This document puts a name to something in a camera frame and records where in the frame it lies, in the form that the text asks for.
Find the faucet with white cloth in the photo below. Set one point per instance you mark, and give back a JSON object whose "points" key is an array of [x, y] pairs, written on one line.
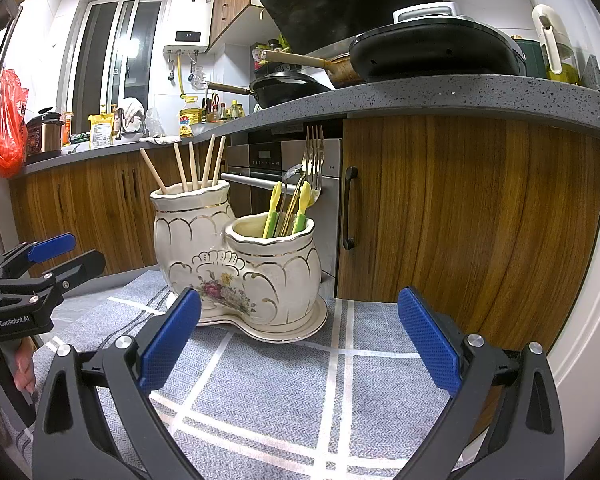
{"points": [[130, 112]]}

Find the cream ceramic utensil holder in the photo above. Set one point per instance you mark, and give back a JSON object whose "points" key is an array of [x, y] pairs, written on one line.
{"points": [[200, 240]]}

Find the black spice rack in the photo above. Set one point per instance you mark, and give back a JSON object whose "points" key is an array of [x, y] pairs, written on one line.
{"points": [[275, 57]]}

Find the red plastic bag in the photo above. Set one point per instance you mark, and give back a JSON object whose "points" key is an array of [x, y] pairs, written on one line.
{"points": [[10, 130]]}

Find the stainless steel oven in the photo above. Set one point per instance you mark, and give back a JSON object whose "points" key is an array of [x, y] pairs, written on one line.
{"points": [[265, 160]]}

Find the white rag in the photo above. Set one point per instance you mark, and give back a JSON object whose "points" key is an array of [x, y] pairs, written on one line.
{"points": [[162, 138]]}

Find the brown electric cooker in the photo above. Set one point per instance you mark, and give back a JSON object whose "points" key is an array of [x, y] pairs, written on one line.
{"points": [[45, 137]]}

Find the oil dispenser bottle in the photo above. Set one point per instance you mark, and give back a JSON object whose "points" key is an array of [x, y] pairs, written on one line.
{"points": [[555, 45]]}

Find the large black lidded pan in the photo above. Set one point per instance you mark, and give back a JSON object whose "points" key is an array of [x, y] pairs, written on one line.
{"points": [[430, 50]]}

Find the dark green container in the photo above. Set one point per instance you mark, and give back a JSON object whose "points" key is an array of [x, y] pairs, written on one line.
{"points": [[527, 55]]}

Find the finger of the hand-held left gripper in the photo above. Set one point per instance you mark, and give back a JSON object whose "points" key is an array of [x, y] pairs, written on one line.
{"points": [[82, 265], [52, 247]]}

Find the grey plaid cloth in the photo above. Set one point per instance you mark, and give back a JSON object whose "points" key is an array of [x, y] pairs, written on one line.
{"points": [[280, 400]]}

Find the white water heater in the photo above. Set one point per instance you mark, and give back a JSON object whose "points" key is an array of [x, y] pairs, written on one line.
{"points": [[187, 15]]}

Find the group of condiment bottles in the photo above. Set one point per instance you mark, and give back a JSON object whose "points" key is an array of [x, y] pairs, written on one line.
{"points": [[225, 110]]}

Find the yellow cooking oil bottle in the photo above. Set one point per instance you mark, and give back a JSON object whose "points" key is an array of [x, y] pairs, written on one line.
{"points": [[189, 120]]}

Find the grey speckled countertop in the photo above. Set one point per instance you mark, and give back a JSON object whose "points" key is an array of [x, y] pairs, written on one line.
{"points": [[405, 97]]}

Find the yellow food packet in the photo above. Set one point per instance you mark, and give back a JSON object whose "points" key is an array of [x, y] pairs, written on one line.
{"points": [[101, 132]]}

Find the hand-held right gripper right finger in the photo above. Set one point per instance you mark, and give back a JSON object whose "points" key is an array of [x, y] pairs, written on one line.
{"points": [[427, 342]]}

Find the sliding glass window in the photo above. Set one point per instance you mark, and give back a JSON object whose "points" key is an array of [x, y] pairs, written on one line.
{"points": [[100, 55]]}

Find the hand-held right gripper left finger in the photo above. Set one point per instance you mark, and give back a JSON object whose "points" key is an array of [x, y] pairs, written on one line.
{"points": [[172, 342]]}

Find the wooden base cabinet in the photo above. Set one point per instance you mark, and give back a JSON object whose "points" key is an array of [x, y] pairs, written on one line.
{"points": [[80, 210], [455, 210]]}

